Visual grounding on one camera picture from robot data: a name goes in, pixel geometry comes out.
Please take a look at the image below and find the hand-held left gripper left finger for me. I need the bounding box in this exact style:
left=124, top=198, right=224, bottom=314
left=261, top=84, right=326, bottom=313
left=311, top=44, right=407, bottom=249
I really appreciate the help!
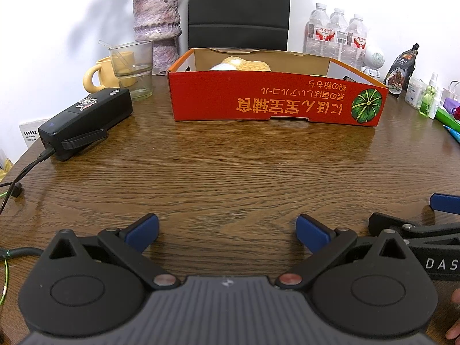
left=43, top=213, right=181, bottom=290

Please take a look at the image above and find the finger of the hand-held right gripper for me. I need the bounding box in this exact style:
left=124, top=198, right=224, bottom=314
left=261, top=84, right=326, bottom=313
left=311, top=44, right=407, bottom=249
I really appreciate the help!
left=430, top=193, right=460, bottom=217
left=369, top=212, right=460, bottom=241

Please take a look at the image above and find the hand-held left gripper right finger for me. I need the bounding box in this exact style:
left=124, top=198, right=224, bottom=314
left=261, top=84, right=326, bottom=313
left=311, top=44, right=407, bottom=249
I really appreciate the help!
left=275, top=214, right=417, bottom=292

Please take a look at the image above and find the orange cardboard box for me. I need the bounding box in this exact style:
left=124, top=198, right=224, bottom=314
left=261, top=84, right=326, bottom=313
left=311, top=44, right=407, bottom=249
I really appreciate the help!
left=166, top=47, right=390, bottom=127

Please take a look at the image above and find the wooden desktop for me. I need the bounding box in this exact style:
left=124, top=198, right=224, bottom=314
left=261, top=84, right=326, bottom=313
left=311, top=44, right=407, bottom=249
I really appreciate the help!
left=0, top=68, right=460, bottom=345

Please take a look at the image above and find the person's right hand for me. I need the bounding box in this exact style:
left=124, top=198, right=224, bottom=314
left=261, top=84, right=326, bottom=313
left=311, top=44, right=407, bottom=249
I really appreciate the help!
left=445, top=287, right=460, bottom=342

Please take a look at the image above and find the green tube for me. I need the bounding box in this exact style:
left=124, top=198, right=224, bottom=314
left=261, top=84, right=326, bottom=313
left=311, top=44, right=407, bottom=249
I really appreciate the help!
left=436, top=110, right=460, bottom=128

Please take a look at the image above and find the small white bottle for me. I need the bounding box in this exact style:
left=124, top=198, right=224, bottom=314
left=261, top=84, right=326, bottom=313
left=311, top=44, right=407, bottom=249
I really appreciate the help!
left=431, top=88, right=444, bottom=118

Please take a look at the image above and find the green spray bottle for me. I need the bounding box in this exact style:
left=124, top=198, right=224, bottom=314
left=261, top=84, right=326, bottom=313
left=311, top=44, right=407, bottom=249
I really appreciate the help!
left=419, top=73, right=440, bottom=117

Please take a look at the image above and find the white plastic jar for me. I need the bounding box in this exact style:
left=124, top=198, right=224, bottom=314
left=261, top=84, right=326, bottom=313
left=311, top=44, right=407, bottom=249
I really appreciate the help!
left=405, top=76, right=426, bottom=110

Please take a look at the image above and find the black power bank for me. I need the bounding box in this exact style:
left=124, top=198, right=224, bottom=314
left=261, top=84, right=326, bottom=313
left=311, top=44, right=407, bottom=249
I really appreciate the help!
left=38, top=88, right=133, bottom=162

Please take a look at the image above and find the dark sauce pouch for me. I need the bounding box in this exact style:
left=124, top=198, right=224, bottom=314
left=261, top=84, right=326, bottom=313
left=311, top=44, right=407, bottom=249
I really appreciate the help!
left=383, top=43, right=420, bottom=96

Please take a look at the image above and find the white cardboard carton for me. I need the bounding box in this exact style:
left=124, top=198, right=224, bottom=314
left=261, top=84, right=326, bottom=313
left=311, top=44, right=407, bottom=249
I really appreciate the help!
left=19, top=118, right=49, bottom=148

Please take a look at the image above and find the yellow plastic bag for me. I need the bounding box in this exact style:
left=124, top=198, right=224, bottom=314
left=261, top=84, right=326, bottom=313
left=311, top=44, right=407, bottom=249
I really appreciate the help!
left=0, top=158, right=13, bottom=184

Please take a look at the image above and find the clear glass cup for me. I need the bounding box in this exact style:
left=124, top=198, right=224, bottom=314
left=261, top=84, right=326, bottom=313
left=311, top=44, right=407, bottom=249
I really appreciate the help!
left=108, top=40, right=154, bottom=101

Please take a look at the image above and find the white robot figurine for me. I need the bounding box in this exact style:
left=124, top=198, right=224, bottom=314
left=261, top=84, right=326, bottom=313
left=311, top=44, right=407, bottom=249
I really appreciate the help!
left=360, top=45, right=385, bottom=79

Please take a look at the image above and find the yellow mug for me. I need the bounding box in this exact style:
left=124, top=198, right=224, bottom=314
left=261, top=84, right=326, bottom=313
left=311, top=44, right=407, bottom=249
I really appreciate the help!
left=83, top=57, right=119, bottom=94

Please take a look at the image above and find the clear water bottle red label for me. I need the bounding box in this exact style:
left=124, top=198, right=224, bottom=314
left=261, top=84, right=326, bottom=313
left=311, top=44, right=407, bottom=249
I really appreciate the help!
left=329, top=7, right=351, bottom=62
left=304, top=3, right=329, bottom=56
left=345, top=14, right=369, bottom=70

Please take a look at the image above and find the white and tan plush toy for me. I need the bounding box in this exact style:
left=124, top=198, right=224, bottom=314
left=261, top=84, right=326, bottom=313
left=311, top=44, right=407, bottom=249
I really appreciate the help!
left=210, top=56, right=272, bottom=72

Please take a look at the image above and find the clear glass straw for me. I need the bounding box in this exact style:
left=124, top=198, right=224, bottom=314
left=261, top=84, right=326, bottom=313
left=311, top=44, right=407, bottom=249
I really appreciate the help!
left=99, top=39, right=146, bottom=90

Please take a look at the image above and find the purple ceramic vase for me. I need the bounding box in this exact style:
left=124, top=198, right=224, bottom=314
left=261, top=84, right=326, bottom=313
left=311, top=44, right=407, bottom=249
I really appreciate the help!
left=132, top=0, right=180, bottom=70

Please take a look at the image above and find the black paper bag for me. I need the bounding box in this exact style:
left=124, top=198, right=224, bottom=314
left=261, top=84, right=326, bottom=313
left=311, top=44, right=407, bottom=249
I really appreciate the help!
left=188, top=0, right=292, bottom=51

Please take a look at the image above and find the dark thick cable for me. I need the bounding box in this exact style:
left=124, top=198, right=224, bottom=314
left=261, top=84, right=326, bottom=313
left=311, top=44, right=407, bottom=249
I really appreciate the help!
left=0, top=246, right=44, bottom=259

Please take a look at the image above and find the black charging cable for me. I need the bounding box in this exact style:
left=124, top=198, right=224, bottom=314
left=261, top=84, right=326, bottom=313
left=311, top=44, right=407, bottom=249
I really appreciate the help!
left=0, top=145, right=56, bottom=216

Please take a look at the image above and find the thin green wire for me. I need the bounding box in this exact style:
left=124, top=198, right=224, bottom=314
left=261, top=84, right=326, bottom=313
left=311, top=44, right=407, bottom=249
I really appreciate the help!
left=0, top=259, right=10, bottom=308

